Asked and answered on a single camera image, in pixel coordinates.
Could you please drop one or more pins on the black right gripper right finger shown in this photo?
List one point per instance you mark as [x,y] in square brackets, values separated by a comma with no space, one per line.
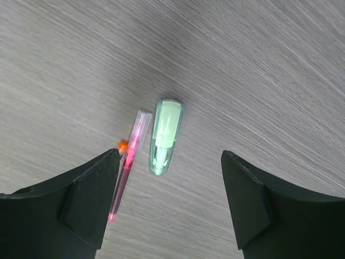
[273,218]

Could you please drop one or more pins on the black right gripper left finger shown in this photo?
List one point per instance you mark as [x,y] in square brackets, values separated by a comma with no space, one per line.
[62,217]

